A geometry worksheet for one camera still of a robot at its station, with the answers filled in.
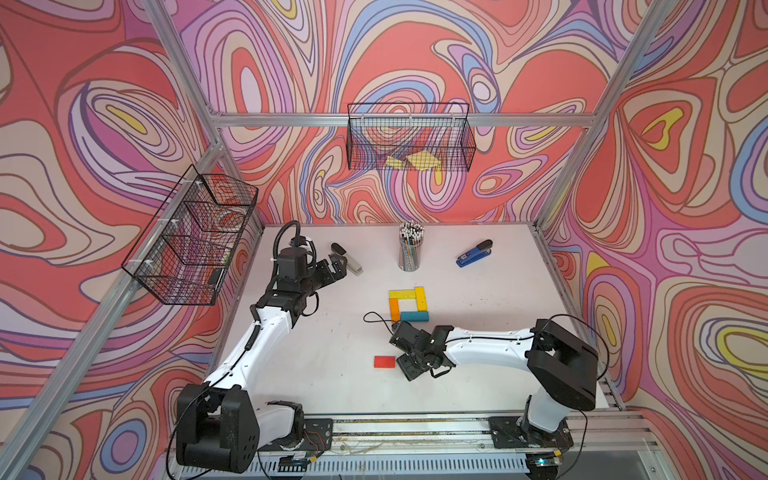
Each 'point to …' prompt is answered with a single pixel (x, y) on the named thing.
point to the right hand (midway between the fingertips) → (414, 371)
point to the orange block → (394, 310)
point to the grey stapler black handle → (338, 249)
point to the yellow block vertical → (422, 304)
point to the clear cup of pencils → (412, 235)
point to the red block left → (385, 362)
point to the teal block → (414, 316)
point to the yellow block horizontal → (402, 294)
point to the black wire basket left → (183, 257)
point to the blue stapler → (475, 254)
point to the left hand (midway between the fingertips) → (338, 264)
